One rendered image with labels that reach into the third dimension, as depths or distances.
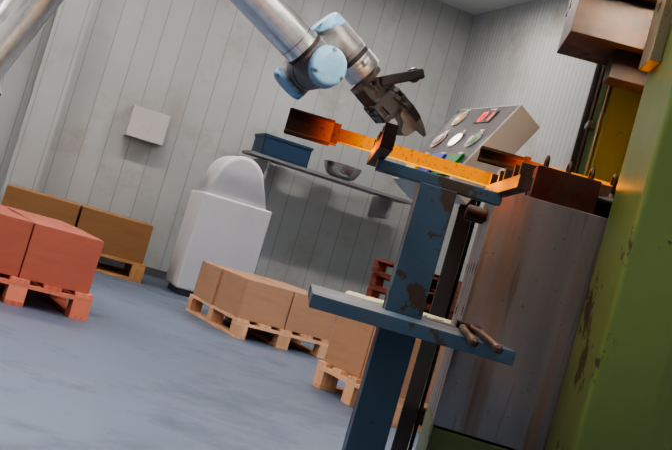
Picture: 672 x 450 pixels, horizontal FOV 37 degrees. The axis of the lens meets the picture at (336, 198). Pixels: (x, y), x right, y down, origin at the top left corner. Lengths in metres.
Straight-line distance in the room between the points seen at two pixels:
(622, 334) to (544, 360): 0.29
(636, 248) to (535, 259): 0.29
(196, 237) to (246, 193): 0.60
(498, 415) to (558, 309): 0.22
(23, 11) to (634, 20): 1.24
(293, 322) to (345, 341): 1.62
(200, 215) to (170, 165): 1.51
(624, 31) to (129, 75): 8.62
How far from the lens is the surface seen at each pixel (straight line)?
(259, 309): 6.98
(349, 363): 5.43
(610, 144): 2.34
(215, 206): 9.11
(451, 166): 1.77
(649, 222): 1.65
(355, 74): 2.42
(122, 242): 9.18
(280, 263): 10.85
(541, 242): 1.89
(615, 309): 1.64
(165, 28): 10.55
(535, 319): 1.88
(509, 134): 2.55
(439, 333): 1.46
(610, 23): 2.11
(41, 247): 5.60
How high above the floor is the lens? 0.71
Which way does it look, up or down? 3 degrees up
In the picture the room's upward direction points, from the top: 16 degrees clockwise
